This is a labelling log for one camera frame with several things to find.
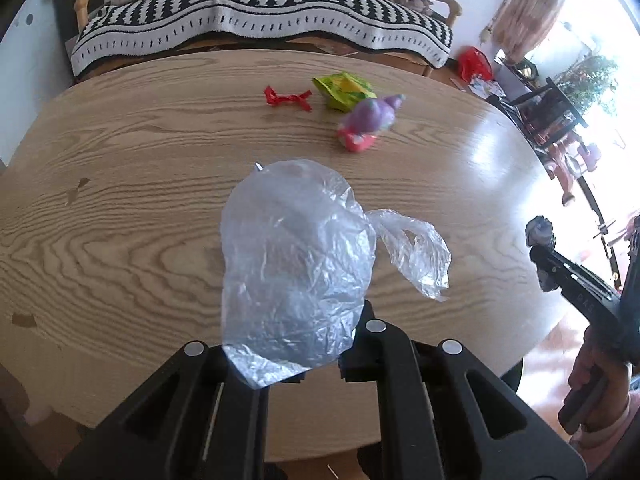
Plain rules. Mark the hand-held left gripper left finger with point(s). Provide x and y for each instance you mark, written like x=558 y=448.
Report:
x=200 y=390

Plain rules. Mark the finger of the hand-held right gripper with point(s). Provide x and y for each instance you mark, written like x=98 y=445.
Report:
x=575 y=285

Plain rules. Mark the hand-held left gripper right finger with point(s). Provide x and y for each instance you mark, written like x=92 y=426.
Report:
x=395 y=365

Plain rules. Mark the clear plastic bag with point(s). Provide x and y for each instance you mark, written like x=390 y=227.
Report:
x=295 y=270

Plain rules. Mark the person's right forearm pink sleeve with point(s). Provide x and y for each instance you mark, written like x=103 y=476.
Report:
x=615 y=430

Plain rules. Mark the person's right hand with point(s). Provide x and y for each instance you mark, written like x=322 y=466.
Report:
x=582 y=365

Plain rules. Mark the pink ride-on toy car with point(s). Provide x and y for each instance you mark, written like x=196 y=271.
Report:
x=575 y=160

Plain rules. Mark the black wooden chair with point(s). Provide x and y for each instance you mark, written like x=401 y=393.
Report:
x=545 y=110

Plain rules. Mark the green potted plant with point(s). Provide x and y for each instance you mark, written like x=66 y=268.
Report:
x=590 y=82

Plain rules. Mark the scattered papers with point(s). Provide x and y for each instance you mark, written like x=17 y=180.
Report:
x=485 y=89

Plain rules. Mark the red plastic bag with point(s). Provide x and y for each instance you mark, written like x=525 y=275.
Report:
x=475 y=62

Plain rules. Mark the purple wrapped candy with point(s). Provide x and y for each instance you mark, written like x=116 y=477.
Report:
x=367 y=115

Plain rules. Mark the yellow green snack wrapper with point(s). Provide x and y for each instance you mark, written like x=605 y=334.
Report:
x=342 y=87

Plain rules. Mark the pink patterned curtain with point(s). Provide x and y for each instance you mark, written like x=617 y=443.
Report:
x=535 y=5

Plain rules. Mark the red candy wrapper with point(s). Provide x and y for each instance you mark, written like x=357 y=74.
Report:
x=274 y=96

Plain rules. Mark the white cabinet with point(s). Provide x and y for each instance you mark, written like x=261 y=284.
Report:
x=30 y=60

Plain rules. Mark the black white patterned sofa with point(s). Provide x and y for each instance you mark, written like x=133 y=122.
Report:
x=250 y=5

